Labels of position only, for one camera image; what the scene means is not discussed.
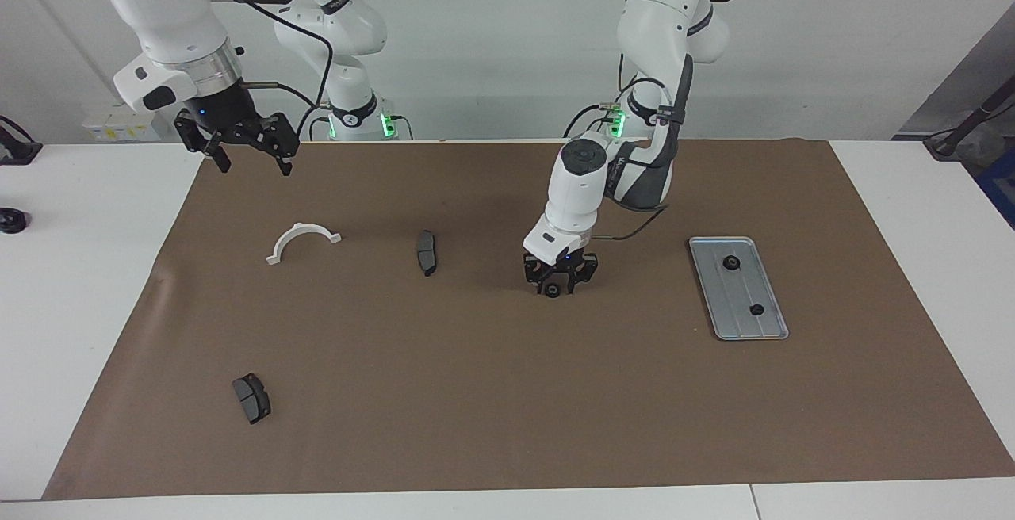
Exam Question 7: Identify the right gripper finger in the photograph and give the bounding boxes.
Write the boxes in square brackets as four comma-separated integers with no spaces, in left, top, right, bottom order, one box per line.
[255,112,301,178]
[174,112,232,174]

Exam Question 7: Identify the silver metal tray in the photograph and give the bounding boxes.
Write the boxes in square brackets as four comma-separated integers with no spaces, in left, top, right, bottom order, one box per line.
[688,236,790,342]

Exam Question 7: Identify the white power strip box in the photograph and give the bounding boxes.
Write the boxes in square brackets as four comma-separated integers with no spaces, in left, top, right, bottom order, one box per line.
[82,104,179,143]

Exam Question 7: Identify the long grey brake pad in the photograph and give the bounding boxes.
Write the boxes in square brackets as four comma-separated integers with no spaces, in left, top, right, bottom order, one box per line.
[416,230,439,277]

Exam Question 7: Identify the brown paper mat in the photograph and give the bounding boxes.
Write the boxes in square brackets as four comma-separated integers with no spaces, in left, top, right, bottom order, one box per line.
[41,138,1015,501]

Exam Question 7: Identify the black table clamp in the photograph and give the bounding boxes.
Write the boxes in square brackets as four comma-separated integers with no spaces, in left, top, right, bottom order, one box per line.
[0,114,44,166]

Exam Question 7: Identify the short dark brake pad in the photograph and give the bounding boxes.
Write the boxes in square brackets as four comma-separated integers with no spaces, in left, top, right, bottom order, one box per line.
[232,373,272,426]

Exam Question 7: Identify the black stand pole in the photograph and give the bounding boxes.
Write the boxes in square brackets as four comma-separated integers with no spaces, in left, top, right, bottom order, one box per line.
[924,76,1015,160]

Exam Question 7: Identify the blue crate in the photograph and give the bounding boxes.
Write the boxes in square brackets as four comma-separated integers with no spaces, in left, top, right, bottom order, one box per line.
[974,147,1015,229]

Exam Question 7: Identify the black right base cable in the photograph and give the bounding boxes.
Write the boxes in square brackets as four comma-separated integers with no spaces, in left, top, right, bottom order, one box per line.
[295,102,334,142]

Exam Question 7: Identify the black base cable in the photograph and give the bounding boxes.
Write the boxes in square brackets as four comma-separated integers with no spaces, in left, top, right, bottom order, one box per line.
[563,98,639,139]
[295,102,334,142]

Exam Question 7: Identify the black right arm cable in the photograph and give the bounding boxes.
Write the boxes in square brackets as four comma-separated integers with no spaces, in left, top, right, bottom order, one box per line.
[198,0,334,140]

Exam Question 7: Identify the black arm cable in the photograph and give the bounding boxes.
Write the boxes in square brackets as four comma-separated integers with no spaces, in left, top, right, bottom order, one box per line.
[591,60,695,242]
[198,0,334,140]

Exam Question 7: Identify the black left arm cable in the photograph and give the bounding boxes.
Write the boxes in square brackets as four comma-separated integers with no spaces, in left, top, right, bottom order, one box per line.
[591,60,695,242]

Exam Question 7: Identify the white plastic half-ring clamp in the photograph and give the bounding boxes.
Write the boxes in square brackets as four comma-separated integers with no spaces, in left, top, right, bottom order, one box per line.
[266,222,343,266]

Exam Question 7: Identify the black left base cable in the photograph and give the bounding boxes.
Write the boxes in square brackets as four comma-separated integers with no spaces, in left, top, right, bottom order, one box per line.
[563,98,639,139]

